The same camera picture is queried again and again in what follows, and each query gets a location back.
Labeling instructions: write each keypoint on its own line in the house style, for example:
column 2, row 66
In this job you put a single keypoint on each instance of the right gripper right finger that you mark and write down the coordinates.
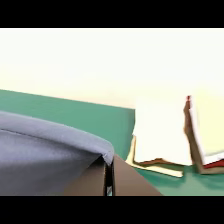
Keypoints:
column 128, row 183

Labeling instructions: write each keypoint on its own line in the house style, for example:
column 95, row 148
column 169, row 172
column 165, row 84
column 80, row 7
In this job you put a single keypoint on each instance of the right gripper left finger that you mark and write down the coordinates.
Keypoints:
column 91, row 181

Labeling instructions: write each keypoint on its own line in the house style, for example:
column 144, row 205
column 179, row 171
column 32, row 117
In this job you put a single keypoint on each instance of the cream garment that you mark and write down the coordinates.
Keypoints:
column 166, row 170

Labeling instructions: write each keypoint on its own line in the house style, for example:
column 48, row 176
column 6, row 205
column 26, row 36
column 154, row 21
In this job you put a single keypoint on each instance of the red garment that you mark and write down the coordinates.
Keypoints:
column 216, row 164

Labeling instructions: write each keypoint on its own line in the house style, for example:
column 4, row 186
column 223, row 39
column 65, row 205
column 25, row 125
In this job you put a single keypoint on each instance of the grey garment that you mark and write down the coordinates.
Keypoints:
column 43, row 150

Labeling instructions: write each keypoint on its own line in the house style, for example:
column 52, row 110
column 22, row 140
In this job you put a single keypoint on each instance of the brown garment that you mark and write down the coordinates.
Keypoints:
column 195, row 146

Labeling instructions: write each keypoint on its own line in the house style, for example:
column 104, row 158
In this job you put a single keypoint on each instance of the pale yellow garment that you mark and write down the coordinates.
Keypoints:
column 210, row 123

